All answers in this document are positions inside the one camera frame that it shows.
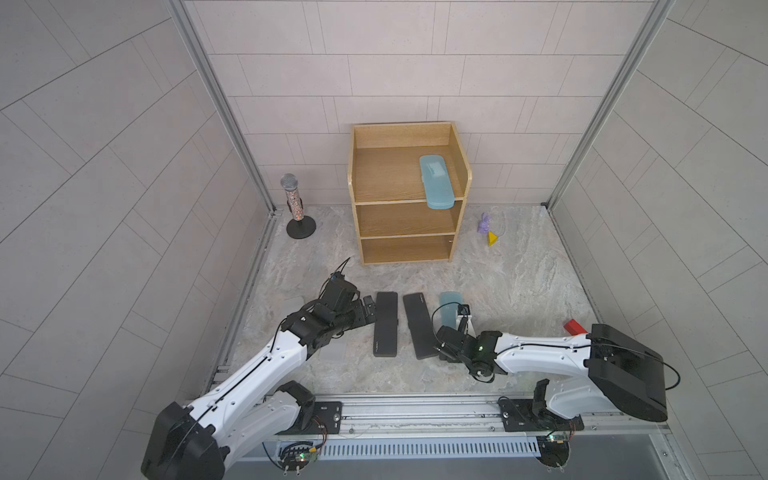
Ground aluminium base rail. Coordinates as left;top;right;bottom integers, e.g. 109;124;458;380
237;394;668;462

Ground metal corner profile left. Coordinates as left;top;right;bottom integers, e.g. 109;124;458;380
165;0;277;216

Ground metal corner profile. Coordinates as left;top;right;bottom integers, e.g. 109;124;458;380
542;0;675;213
165;0;277;216

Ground circuit board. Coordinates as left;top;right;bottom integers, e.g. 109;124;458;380
278;441;319;475
536;430;574;470

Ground right circuit board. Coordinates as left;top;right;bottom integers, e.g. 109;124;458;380
536;430;574;470

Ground black pencil case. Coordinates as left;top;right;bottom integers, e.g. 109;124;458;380
373;292;398;357
403;292;438;360

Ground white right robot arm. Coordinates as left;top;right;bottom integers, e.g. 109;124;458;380
436;324;669;423

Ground purple bunny figurine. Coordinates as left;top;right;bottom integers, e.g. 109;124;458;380
477;212;491;234

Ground wooden three-tier shelf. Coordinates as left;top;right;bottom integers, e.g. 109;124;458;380
347;121;472;265

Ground metal corner profile right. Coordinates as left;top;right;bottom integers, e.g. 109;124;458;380
542;0;675;213

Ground clear pencil case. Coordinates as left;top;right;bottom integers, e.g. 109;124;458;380
318;335;349;364
276;297;305;322

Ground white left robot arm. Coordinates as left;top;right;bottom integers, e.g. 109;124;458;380
140;272;376;479

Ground teal pencil case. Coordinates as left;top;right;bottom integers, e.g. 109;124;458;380
419;154;455;210
437;291;463;328

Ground left circuit board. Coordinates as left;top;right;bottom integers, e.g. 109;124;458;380
278;441;319;475

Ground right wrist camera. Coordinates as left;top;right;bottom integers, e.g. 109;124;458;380
456;304;472;335

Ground toy microphone on stand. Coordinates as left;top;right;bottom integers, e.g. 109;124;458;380
280;173;316;239

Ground red block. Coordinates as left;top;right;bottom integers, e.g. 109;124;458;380
564;319;588;336

